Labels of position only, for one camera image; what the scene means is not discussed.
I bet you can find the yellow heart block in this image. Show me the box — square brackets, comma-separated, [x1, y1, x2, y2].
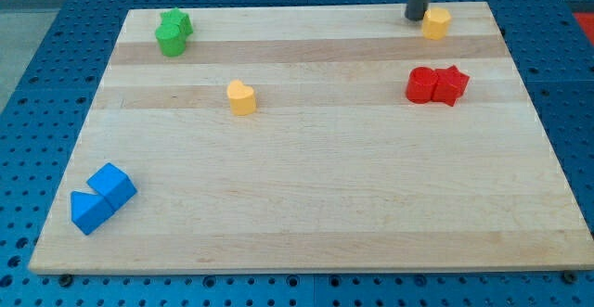
[226, 80, 257, 116]

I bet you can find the wooden board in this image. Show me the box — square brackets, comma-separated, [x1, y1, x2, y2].
[29, 2, 593, 275]

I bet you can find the red cylinder block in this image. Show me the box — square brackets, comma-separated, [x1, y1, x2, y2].
[406, 67, 438, 104]

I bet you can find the green cylinder block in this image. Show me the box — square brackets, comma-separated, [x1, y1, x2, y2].
[155, 23, 186, 57]

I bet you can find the red star block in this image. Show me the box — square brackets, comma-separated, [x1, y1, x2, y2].
[432, 66, 470, 107]

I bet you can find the green star block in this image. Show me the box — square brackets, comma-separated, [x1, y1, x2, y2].
[161, 8, 193, 36]

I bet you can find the yellow hexagon block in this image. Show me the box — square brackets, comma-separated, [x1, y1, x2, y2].
[421, 7, 452, 40]

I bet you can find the blue cube block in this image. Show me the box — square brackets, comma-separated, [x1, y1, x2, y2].
[87, 162, 137, 211]

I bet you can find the blue triangle block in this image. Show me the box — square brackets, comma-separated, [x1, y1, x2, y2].
[71, 191, 114, 236]

